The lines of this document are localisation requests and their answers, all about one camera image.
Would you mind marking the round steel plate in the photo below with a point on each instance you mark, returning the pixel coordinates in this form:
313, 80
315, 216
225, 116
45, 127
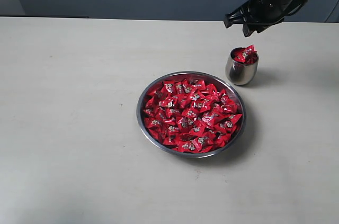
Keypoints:
190, 115

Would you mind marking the red candy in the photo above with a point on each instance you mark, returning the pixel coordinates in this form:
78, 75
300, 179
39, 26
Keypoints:
186, 147
169, 87
198, 84
246, 55
225, 127

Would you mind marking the stainless steel cup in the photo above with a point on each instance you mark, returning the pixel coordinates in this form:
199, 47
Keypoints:
239, 73

